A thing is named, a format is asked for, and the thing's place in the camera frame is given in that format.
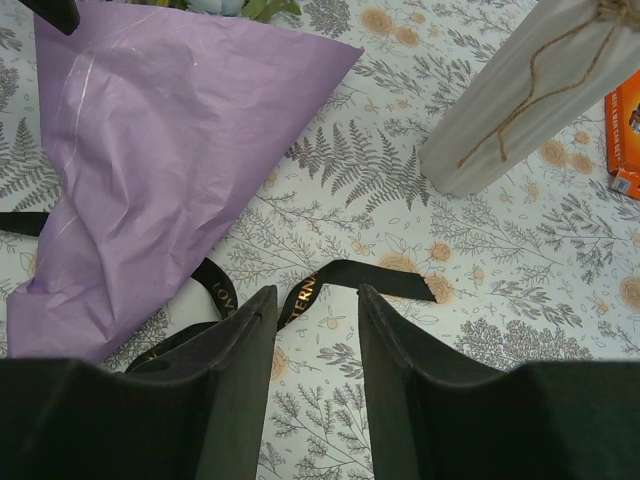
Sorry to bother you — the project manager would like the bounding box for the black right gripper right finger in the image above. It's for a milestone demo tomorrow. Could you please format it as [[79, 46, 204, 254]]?
[[358, 286, 639, 479]]

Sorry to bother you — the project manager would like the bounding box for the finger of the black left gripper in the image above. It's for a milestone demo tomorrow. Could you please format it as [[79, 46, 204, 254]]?
[[29, 0, 80, 35]]

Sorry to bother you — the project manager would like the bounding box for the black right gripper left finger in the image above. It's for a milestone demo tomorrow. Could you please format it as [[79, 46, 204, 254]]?
[[1, 286, 278, 479]]

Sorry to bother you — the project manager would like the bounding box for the purple paper bouquet wrap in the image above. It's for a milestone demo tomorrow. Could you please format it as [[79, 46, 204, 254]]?
[[7, 2, 361, 364]]

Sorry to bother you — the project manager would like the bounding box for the artificial flower bunch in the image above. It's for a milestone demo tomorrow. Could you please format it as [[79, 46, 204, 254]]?
[[134, 0, 301, 23]]

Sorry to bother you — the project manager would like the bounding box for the black ribbon gold lettering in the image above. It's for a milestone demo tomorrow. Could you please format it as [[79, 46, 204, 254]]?
[[1, 212, 437, 373]]

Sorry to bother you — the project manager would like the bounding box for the white ribbed ceramic vase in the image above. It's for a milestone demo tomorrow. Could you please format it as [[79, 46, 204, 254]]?
[[419, 0, 639, 198]]

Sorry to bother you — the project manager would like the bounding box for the orange product box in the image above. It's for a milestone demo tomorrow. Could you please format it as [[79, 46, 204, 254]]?
[[605, 71, 640, 200]]

